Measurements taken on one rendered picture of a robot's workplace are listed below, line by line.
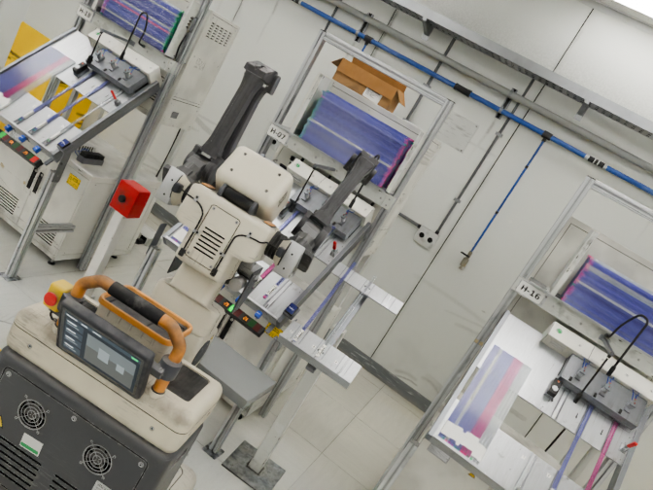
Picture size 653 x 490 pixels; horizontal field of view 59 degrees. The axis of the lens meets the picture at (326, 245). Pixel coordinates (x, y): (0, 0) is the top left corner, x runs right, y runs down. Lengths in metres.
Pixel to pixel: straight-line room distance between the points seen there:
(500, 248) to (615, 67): 1.37
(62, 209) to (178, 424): 2.25
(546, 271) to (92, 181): 2.43
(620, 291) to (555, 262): 0.33
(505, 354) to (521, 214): 1.72
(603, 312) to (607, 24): 2.23
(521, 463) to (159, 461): 1.45
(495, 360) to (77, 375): 1.70
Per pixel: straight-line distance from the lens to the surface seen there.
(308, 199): 2.80
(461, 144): 4.23
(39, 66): 3.68
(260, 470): 2.89
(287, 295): 2.56
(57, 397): 1.66
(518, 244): 4.17
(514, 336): 2.70
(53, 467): 1.76
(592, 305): 2.69
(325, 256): 2.68
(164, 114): 3.59
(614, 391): 2.73
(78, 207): 3.50
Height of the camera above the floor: 1.66
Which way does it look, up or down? 13 degrees down
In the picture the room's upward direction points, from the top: 30 degrees clockwise
